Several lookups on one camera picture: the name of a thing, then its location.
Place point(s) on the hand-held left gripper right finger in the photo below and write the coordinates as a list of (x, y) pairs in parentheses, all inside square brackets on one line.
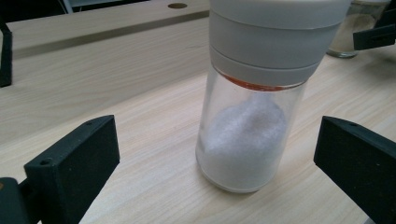
[(361, 168)]

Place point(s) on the glass seasoning jar grey lid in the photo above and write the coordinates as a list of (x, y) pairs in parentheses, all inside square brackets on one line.
[(345, 34)]

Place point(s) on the white cup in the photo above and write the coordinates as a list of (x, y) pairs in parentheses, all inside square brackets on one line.
[(261, 40)]

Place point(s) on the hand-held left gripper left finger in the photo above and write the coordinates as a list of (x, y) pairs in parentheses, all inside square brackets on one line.
[(74, 165)]

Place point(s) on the black shelf with hairpin legs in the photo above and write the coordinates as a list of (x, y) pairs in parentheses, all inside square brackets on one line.
[(5, 59)]

